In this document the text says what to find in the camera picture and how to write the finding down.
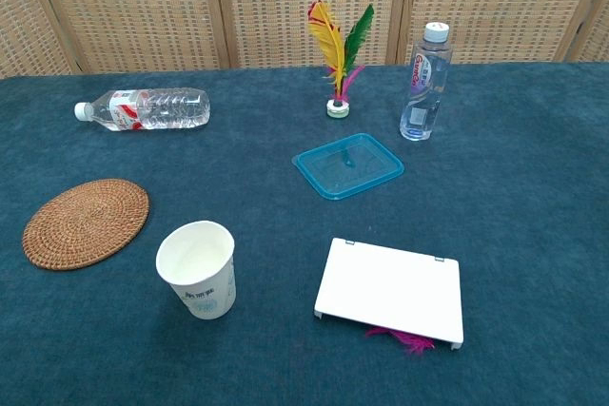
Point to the white paper cup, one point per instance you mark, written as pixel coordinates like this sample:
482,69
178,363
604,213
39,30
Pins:
209,292

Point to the brown woven round coaster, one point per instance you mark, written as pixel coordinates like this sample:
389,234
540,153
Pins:
85,225

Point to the blue transparent plastic lid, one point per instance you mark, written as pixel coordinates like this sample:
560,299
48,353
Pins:
333,178

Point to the colourful feather shuttlecock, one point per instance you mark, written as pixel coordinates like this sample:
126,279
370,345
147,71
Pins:
328,40

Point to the clear bottle with purple label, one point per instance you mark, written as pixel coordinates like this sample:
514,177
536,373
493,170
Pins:
423,92

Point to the clear bottle with red label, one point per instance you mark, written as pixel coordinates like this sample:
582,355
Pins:
166,109

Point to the pink feather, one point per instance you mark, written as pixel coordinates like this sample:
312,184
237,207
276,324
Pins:
414,343

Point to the blue felt tablecloth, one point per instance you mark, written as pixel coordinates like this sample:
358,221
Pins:
523,235

